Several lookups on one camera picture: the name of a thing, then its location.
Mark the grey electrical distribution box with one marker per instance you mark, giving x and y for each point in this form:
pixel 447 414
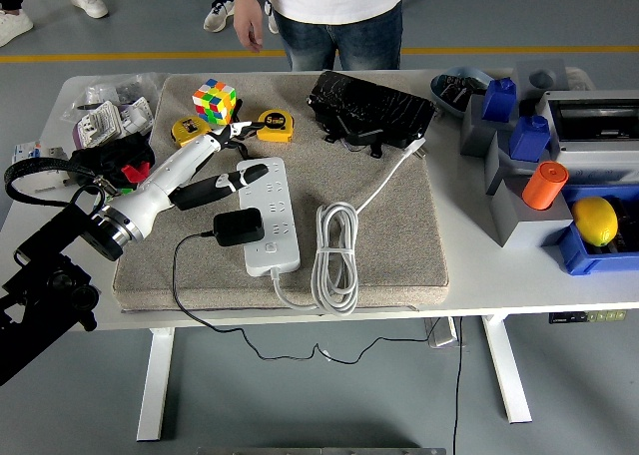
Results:
pixel 589 155

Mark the yellow lemon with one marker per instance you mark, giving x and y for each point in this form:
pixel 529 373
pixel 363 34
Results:
pixel 594 220

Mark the silver metal box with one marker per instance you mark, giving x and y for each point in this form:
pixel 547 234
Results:
pixel 442 334

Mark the blue bottle-shaped block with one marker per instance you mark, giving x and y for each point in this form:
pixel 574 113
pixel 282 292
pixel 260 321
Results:
pixel 499 101
pixel 529 138

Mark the blue-grey bowl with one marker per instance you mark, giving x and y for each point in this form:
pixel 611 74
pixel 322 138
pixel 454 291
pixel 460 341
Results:
pixel 436 90

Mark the beige fabric item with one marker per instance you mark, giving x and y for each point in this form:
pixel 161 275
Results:
pixel 579 78

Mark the blue plastic bin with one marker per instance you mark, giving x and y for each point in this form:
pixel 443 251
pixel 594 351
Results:
pixel 579 260

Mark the black plug adapter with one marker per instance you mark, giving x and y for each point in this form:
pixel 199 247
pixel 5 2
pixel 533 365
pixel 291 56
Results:
pixel 239 228

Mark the clear plastic bag of parts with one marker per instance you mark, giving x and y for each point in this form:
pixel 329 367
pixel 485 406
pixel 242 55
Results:
pixel 100 92

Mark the black cloth with red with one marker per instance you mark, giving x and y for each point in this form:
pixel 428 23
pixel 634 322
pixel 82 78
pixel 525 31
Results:
pixel 100 158

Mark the white power strip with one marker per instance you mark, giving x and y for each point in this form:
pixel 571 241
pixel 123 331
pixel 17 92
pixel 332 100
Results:
pixel 272 260

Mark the grey block holder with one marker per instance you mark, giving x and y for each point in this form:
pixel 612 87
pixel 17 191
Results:
pixel 474 136
pixel 529 233
pixel 494 175

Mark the yellow tape measure marked five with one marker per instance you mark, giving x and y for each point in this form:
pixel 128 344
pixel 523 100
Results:
pixel 274 126

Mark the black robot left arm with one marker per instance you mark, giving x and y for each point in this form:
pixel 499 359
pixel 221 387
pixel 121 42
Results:
pixel 50 235

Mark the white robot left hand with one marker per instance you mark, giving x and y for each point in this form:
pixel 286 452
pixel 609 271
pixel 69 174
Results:
pixel 150 190

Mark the person's right hand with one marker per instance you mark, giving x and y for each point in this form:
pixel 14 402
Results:
pixel 248 23

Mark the yellow tape measure pictured label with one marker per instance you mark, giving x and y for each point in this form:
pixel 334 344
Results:
pixel 187 128

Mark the black ribbed item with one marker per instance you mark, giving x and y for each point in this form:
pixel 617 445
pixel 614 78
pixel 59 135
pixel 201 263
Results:
pixel 629 225

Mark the white wall socket panel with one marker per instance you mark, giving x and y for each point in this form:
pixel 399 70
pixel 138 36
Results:
pixel 100 121
pixel 135 116

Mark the white table leg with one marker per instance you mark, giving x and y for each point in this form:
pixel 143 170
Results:
pixel 155 385
pixel 506 375

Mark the dark small parts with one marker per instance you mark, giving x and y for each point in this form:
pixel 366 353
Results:
pixel 454 93

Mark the white circuit breaker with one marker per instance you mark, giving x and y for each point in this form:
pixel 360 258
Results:
pixel 25 150

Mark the grey-brown mat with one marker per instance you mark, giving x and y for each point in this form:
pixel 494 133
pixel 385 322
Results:
pixel 389 235

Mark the black glossy pouch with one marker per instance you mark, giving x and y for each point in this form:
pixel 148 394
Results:
pixel 369 106

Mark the large colourful puzzle cube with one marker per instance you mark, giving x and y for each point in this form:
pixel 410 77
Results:
pixel 214 101

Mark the orange cylinder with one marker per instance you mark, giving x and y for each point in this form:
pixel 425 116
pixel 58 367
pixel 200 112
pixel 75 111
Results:
pixel 541 185

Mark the black table control panel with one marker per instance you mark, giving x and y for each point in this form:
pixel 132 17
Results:
pixel 586 317

